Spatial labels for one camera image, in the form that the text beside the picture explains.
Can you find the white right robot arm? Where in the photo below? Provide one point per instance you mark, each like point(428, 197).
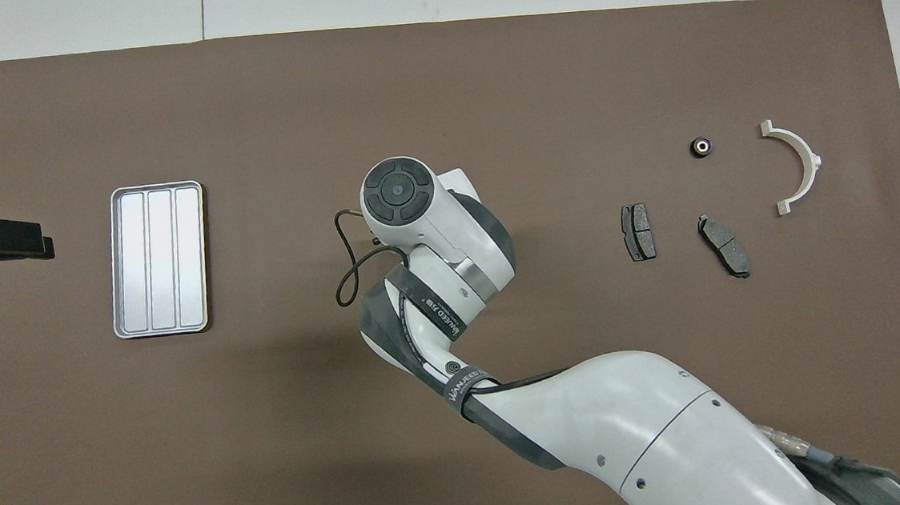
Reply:
point(633, 431)

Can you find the curved grey brake pad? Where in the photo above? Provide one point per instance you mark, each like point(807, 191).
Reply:
point(727, 251)

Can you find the rectangular grey brake pad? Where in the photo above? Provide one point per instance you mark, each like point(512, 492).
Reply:
point(639, 233)

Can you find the brown table mat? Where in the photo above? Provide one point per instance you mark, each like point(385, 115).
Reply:
point(245, 100)

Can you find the black bearing gear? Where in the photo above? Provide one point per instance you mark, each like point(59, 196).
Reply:
point(700, 147)

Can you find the silver metal tray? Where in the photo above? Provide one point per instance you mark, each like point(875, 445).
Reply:
point(161, 259)

